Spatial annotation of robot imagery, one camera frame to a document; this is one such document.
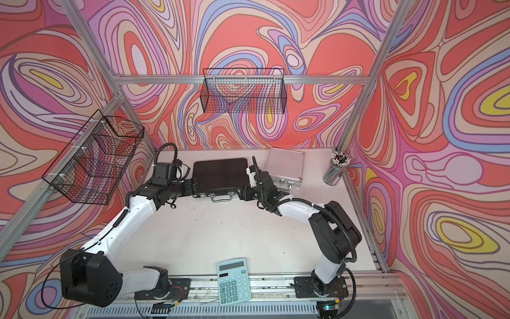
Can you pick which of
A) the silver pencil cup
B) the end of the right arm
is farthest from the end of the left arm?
the silver pencil cup

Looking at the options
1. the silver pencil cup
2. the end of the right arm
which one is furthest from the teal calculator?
the silver pencil cup

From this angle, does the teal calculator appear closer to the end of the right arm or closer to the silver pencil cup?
the end of the right arm

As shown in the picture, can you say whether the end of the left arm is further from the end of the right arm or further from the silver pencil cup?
the silver pencil cup

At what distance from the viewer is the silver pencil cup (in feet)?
3.05

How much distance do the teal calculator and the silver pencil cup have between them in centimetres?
59

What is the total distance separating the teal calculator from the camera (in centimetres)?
72
